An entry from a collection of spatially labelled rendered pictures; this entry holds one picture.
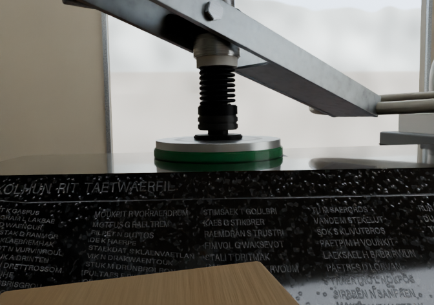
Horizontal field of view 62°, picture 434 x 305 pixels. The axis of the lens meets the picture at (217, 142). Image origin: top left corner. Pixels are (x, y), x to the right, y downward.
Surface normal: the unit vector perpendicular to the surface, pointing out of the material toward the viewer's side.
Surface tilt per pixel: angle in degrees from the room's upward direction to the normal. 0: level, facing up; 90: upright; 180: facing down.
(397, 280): 45
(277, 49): 90
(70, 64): 90
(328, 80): 90
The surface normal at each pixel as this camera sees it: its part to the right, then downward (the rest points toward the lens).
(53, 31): 0.12, 0.07
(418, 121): -0.99, 0.03
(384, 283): 0.00, -0.65
